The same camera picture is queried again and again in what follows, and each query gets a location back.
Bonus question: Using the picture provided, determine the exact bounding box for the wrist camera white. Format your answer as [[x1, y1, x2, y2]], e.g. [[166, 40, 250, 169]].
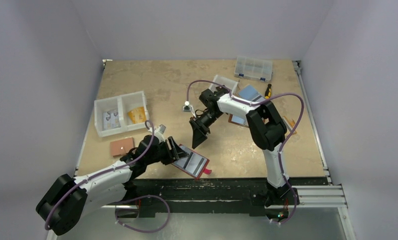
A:
[[154, 124, 166, 142], [182, 100, 197, 118]]

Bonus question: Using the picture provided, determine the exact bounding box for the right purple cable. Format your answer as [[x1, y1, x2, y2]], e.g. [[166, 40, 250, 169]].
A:
[[185, 80, 305, 227]]

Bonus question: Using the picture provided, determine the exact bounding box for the open tan card holder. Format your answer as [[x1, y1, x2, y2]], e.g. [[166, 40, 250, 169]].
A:
[[282, 116, 297, 135]]

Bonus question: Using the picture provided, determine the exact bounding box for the grey card in bin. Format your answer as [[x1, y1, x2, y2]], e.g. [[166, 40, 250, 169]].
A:
[[102, 109, 120, 131]]

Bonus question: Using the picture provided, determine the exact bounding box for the grey striped card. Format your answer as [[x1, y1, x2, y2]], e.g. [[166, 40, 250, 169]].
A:
[[179, 152, 209, 178]]

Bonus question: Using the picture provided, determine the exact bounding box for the orange card in bin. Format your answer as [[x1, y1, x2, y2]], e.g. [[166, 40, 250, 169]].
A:
[[127, 106, 147, 124]]

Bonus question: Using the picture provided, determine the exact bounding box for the small white square bin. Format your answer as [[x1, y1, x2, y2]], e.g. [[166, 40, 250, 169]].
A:
[[213, 75, 238, 94]]

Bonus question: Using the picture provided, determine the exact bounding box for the white two-compartment bin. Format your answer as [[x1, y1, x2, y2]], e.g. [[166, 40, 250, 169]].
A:
[[94, 91, 150, 138]]

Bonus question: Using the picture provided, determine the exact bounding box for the aluminium frame rail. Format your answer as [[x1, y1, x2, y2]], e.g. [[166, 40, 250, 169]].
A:
[[294, 166, 348, 208]]

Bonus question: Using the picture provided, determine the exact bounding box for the open blue card holder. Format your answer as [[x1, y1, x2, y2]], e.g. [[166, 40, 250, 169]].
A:
[[237, 85, 265, 102]]

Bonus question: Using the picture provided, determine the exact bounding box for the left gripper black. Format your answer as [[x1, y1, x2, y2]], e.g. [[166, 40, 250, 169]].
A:
[[145, 136, 188, 165]]

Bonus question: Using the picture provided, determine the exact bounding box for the closed pink-brown card holder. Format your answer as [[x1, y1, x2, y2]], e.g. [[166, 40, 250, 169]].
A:
[[110, 137, 134, 157]]

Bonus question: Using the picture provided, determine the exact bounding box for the purple cable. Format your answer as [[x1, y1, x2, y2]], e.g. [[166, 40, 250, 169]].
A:
[[44, 119, 171, 234], [185, 80, 305, 227]]

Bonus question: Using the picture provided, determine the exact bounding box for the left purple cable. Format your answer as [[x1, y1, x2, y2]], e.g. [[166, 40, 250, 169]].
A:
[[44, 119, 171, 234]]

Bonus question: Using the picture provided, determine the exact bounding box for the clear plastic organizer box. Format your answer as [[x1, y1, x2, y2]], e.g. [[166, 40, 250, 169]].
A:
[[234, 55, 273, 82]]

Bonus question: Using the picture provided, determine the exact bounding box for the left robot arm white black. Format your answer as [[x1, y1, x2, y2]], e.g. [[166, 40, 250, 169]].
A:
[[35, 135, 188, 236]]

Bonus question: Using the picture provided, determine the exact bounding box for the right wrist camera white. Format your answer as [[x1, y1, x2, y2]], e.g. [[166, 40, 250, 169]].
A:
[[182, 100, 197, 118]]

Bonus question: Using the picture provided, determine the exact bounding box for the open brown card holder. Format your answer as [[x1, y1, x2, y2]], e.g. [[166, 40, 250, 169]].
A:
[[228, 114, 248, 127]]

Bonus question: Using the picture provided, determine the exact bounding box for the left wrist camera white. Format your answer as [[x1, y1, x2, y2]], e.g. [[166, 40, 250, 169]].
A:
[[154, 124, 166, 142]]

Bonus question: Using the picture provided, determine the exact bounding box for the yellow black screwdriver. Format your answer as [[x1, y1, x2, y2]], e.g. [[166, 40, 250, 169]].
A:
[[264, 83, 272, 99]]

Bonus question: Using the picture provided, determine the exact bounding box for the red card holder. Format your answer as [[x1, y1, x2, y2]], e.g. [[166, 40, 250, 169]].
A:
[[172, 144, 212, 179]]

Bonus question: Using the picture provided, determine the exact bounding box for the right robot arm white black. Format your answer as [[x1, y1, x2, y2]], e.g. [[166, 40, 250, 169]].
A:
[[189, 88, 299, 206]]

